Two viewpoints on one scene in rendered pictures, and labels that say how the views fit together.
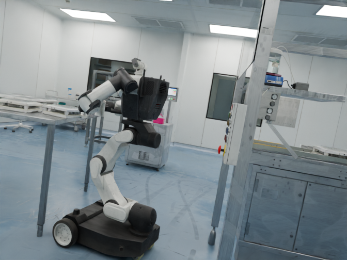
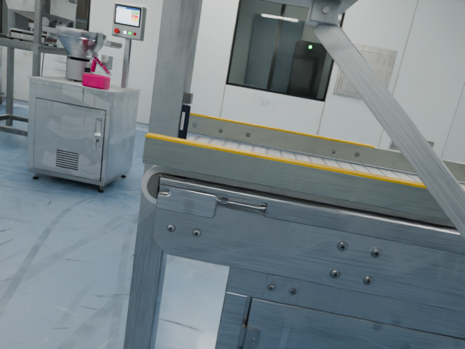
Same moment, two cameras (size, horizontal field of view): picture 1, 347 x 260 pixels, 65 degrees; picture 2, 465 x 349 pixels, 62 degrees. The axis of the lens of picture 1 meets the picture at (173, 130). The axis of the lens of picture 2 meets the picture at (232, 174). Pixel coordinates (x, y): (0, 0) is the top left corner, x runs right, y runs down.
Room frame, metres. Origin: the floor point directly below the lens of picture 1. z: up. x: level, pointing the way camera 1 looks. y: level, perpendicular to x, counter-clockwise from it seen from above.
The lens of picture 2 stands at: (1.44, -0.54, 1.03)
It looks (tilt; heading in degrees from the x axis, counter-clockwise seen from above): 15 degrees down; 354
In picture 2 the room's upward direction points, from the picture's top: 10 degrees clockwise
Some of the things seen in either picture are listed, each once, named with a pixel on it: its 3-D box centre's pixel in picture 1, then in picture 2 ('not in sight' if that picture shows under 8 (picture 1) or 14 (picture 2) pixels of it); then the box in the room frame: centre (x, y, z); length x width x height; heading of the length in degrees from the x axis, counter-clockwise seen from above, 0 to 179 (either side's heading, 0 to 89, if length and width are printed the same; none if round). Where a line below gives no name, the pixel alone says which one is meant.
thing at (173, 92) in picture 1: (169, 104); (126, 47); (4.63, 0.14, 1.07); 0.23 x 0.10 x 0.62; 80
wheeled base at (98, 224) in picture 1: (116, 218); not in sight; (2.00, 0.33, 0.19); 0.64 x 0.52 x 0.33; 69
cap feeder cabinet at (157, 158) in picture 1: (149, 143); (85, 132); (4.53, 0.37, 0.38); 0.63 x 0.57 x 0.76; 80
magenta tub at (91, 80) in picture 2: (158, 120); (96, 81); (4.31, 0.25, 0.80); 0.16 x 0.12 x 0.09; 80
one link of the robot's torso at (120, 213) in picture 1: (121, 208); not in sight; (1.99, 0.30, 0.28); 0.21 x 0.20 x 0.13; 69
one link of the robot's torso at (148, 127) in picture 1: (141, 133); not in sight; (1.96, 0.23, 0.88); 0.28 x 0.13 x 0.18; 69
